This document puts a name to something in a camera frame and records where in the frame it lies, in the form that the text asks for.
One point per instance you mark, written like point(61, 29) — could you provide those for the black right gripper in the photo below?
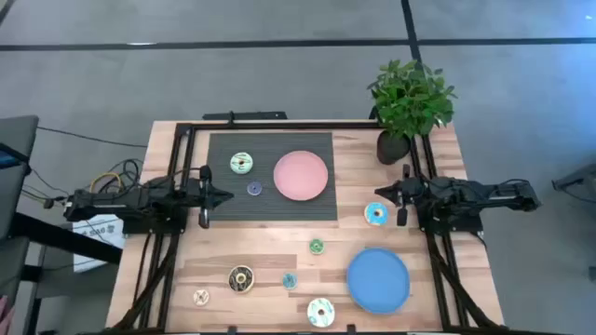
point(407, 195)

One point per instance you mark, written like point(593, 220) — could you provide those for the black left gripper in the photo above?
point(205, 195)

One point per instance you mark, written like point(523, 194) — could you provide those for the large blue frosted donut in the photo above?
point(369, 211)

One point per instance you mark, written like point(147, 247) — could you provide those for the small purple donut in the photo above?
point(250, 190)

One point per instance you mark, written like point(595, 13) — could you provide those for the large mint green donut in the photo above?
point(235, 160)

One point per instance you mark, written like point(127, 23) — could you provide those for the large chocolate donut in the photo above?
point(234, 279)

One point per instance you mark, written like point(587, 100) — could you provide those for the small green donut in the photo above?
point(312, 246)

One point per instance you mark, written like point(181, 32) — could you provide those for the small beige donut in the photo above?
point(197, 298)

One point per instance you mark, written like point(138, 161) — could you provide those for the large white teal-striped donut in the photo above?
point(313, 312)

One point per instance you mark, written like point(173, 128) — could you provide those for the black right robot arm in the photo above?
point(465, 195)

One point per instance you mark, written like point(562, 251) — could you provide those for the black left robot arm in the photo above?
point(139, 200)

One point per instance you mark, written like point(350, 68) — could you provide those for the dark grey ribbed placemat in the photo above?
point(279, 211)

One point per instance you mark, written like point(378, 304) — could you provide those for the pink round plate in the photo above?
point(300, 176)

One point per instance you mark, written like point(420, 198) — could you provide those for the blue round plate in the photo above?
point(378, 280)

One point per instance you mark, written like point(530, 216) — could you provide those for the potted green plant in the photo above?
point(410, 97)

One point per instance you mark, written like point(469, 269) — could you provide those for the small teal donut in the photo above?
point(285, 281)

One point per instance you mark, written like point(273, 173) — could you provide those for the white printed bag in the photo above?
point(100, 230)

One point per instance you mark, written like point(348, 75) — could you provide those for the black desk beam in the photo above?
point(60, 237)

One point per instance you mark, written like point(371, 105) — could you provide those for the black stand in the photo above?
point(577, 179)

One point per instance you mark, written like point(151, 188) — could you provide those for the black tablet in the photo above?
point(7, 159)

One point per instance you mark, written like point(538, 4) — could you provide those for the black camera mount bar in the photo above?
point(251, 116)

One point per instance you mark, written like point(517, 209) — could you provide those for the black aluminium table frame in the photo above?
point(279, 126)

